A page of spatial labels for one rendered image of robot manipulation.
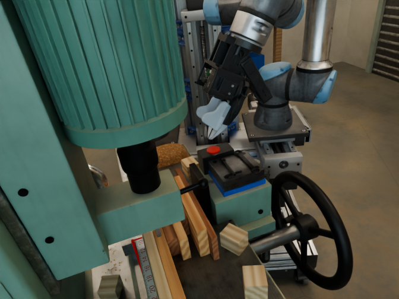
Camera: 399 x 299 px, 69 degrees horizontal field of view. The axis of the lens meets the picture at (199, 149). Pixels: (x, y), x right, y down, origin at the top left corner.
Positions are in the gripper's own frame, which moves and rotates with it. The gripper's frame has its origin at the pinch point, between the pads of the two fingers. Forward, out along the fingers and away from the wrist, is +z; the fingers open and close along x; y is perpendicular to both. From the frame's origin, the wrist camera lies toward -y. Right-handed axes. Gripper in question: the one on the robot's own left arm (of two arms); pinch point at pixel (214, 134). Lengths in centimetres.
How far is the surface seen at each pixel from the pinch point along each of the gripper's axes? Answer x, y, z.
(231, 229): 16.0, -2.7, 12.7
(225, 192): 9.4, -2.6, 8.7
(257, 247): 13.7, -14.4, 19.0
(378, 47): -220, -297, -86
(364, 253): -18, -126, 49
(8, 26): 19.4, 37.1, -11.6
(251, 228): 12.1, -11.4, 15.3
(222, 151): 0.0, -4.0, 3.6
